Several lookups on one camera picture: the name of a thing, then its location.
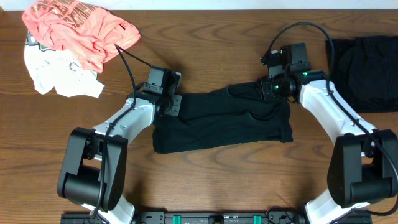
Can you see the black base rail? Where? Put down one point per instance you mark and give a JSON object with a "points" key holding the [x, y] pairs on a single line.
{"points": [[271, 216]]}

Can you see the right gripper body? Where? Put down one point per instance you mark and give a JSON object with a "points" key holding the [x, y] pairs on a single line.
{"points": [[273, 88]]}

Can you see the orange t-shirt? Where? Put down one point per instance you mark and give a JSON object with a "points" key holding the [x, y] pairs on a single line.
{"points": [[89, 32]]}

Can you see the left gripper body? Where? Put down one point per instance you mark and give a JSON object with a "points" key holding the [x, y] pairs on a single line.
{"points": [[171, 105]]}

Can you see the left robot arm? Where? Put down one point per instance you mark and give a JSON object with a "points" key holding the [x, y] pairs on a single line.
{"points": [[94, 166]]}

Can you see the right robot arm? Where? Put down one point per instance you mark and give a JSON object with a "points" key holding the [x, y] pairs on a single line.
{"points": [[363, 166]]}

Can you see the black t-shirt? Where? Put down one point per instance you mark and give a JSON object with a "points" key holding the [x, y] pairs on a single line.
{"points": [[236, 114]]}

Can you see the white t-shirt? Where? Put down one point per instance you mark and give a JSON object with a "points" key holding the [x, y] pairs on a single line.
{"points": [[58, 70]]}

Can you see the folded black garment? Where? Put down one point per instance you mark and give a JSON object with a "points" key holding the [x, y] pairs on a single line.
{"points": [[365, 73]]}

